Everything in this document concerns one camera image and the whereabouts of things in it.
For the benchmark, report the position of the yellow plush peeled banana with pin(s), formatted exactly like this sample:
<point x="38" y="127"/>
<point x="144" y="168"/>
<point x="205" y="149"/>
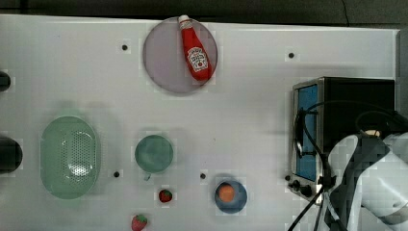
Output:
<point x="373" y="133"/>

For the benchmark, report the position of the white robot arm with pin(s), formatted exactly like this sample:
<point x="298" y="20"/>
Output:
<point x="371" y="174"/>

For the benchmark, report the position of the black toaster oven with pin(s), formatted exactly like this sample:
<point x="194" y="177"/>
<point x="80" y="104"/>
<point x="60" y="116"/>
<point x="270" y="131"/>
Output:
<point x="324" y="112"/>

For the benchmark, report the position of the red ketchup bottle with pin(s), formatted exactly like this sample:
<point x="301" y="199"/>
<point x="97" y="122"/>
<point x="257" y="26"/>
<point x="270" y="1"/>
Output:
<point x="196" y="57"/>

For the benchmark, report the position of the green mug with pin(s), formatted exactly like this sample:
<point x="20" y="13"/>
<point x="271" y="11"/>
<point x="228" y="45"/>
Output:
<point x="154" y="154"/>

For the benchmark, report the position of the lilac round plate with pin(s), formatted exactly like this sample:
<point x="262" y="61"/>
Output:
<point x="164" y="60"/>

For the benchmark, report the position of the orange egg toy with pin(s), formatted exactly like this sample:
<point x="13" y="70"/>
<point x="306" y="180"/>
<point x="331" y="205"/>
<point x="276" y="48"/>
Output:
<point x="226" y="193"/>

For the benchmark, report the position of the small red strawberry toy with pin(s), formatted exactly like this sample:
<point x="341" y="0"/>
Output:
<point x="165" y="196"/>

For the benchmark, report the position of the blue bowl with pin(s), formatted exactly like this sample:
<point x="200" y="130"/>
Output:
<point x="239" y="201"/>

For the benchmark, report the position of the large red strawberry toy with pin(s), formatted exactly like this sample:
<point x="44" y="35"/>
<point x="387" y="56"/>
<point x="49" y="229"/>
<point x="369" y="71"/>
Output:
<point x="138" y="222"/>

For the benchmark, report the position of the green perforated colander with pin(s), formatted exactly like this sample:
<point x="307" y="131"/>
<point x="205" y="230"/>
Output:
<point x="69" y="157"/>

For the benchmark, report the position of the large black pot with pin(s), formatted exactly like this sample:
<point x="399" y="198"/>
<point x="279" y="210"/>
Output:
<point x="11" y="155"/>

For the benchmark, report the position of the small black cup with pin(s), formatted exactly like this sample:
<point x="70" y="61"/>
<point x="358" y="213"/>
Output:
<point x="5" y="81"/>

